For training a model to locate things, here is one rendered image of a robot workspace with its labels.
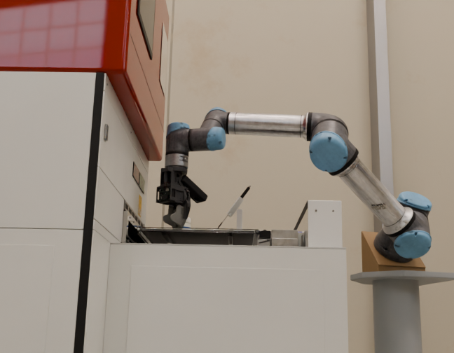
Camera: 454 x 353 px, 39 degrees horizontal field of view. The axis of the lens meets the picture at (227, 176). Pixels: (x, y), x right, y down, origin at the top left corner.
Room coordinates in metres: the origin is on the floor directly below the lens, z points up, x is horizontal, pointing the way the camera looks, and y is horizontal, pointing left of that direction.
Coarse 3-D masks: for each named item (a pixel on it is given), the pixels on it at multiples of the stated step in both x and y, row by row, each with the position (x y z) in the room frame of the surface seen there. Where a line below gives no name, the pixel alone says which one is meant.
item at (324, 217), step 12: (312, 204) 1.76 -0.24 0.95; (324, 204) 1.76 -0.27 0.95; (336, 204) 1.76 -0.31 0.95; (312, 216) 1.76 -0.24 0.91; (324, 216) 1.76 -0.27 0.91; (336, 216) 1.76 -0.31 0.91; (312, 228) 1.76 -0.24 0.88; (324, 228) 1.76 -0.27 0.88; (336, 228) 1.76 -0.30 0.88; (312, 240) 1.76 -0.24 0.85; (324, 240) 1.76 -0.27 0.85; (336, 240) 1.76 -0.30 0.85
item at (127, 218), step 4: (124, 212) 1.88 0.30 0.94; (128, 212) 1.90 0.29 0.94; (124, 216) 1.88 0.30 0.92; (128, 216) 1.90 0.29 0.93; (132, 216) 1.98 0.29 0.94; (124, 220) 1.88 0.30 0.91; (128, 220) 1.90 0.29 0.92; (132, 220) 1.98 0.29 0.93; (124, 224) 1.88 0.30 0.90; (128, 224) 1.98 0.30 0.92; (132, 224) 1.98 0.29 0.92; (136, 224) 2.05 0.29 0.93; (124, 228) 1.88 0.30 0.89; (132, 228) 2.05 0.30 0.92; (136, 228) 2.06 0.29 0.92; (124, 232) 1.88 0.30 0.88; (136, 232) 2.11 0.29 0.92; (124, 236) 1.88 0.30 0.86; (128, 236) 1.92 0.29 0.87; (144, 236) 2.25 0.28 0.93; (124, 240) 1.88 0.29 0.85; (128, 240) 1.92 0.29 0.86; (132, 240) 2.00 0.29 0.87
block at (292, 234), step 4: (272, 232) 1.95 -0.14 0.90; (276, 232) 1.95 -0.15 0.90; (280, 232) 1.95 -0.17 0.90; (284, 232) 1.95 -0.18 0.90; (288, 232) 1.95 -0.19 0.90; (292, 232) 1.95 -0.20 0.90; (296, 232) 1.95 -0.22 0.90; (272, 236) 1.95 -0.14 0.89; (276, 236) 1.95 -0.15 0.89; (280, 236) 1.95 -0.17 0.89; (284, 236) 1.95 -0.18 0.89; (288, 236) 1.95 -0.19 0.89; (292, 236) 1.95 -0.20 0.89; (296, 236) 1.95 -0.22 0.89
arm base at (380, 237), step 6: (378, 234) 2.30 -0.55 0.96; (384, 234) 2.27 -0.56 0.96; (378, 240) 2.29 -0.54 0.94; (384, 240) 2.26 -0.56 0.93; (390, 240) 2.25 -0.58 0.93; (378, 246) 2.29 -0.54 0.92; (384, 246) 2.27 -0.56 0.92; (390, 246) 2.26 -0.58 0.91; (384, 252) 2.27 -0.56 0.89; (390, 252) 2.26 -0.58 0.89; (396, 252) 2.25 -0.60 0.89; (390, 258) 2.27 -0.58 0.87; (396, 258) 2.27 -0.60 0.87; (402, 258) 2.27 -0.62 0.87; (408, 258) 2.28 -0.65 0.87
